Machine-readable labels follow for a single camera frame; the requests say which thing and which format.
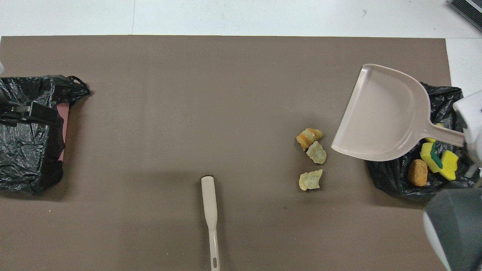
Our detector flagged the brown table mat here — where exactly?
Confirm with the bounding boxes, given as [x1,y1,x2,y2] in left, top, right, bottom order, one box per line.
[0,35,473,271]

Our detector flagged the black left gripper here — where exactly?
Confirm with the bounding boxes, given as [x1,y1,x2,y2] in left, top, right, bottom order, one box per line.
[0,102,64,128]

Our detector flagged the black plastic trash bag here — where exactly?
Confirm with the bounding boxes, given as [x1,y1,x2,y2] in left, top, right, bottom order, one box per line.
[367,82,482,200]
[0,75,91,195]

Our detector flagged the brown bread roll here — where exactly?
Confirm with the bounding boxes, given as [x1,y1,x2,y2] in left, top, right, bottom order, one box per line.
[407,159,429,187]

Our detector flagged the orange crust bread chunk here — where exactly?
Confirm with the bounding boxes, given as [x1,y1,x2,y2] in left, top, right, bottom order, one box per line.
[296,128,324,151]

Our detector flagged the beige plastic dustpan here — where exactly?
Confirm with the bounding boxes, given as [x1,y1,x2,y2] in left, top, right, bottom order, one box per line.
[331,64,465,162]

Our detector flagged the green and yellow sponge piece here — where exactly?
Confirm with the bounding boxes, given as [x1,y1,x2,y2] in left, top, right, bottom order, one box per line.
[421,142,444,174]

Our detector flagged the dark ribbed panel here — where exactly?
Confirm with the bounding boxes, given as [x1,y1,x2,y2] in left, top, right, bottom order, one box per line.
[448,0,482,32]

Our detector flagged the beige hand brush black bristles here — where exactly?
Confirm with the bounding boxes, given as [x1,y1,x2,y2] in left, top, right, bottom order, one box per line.
[201,175,221,271]

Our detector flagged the pink bin under bag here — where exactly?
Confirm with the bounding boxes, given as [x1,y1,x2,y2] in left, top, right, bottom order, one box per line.
[56,104,70,162]

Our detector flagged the pale round bread chunk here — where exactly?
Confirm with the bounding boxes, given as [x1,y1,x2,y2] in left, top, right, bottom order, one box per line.
[306,141,327,165]

